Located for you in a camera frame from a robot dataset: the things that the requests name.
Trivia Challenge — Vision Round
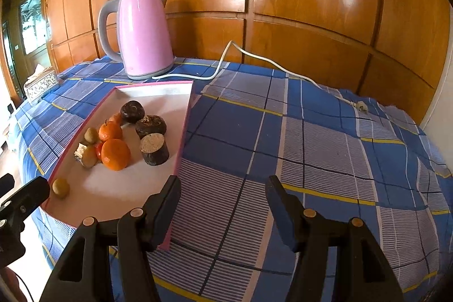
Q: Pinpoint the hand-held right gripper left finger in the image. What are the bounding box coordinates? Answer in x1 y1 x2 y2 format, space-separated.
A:
39 175 182 302

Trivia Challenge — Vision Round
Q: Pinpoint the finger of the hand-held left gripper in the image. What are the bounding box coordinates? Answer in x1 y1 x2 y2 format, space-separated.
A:
0 176 50 264
0 174 15 198

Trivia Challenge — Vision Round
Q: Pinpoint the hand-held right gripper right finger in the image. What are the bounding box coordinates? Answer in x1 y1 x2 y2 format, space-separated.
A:
265 175 404 302

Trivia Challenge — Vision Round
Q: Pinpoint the pink shallow tray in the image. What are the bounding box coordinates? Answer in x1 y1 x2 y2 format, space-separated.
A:
42 80 194 250

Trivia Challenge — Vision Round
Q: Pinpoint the dark cylinder with pale top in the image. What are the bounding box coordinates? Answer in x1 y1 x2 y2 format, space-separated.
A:
140 133 170 166

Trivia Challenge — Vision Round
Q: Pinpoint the orange tangerine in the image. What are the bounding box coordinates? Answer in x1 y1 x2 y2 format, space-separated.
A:
98 120 123 143
101 138 131 171

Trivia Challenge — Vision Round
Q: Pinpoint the large dark brown fruit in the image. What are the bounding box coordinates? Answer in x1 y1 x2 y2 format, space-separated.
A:
135 115 167 140

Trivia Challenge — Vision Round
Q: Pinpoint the dark brown round fruit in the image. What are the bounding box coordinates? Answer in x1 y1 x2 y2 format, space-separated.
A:
120 100 146 124

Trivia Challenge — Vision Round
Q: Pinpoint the blue plaid cloth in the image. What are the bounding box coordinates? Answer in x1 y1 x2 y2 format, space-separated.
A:
14 56 453 302

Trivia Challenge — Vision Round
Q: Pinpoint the patterned tissue box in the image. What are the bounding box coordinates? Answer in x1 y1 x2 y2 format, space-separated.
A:
23 64 59 107

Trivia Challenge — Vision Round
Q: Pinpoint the wooden glass door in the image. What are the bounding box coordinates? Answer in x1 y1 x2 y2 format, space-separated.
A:
2 0 52 101

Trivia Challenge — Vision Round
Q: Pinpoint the pink electric kettle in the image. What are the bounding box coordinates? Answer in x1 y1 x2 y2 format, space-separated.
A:
98 0 176 81

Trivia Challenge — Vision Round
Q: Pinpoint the white power cord with plug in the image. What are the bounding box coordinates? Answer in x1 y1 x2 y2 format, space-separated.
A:
152 40 369 117

